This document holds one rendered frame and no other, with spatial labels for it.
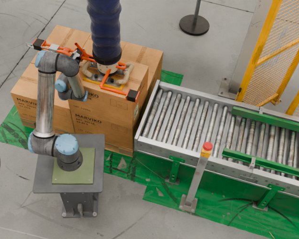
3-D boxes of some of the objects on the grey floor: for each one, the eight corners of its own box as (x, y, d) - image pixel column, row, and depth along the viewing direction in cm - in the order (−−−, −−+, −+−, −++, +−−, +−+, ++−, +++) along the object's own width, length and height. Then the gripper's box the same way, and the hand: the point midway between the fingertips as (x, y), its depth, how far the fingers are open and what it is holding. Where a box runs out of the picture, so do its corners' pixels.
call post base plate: (197, 198, 348) (198, 197, 345) (194, 213, 339) (194, 212, 337) (182, 194, 349) (182, 192, 347) (178, 208, 341) (178, 207, 339)
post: (192, 201, 346) (212, 145, 264) (191, 207, 342) (210, 153, 260) (185, 199, 347) (203, 143, 265) (183, 205, 343) (201, 151, 261)
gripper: (75, 79, 294) (85, 60, 305) (73, 68, 283) (84, 49, 295) (65, 76, 295) (75, 58, 307) (62, 65, 284) (73, 46, 296)
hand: (76, 53), depth 300 cm, fingers closed on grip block, 6 cm apart
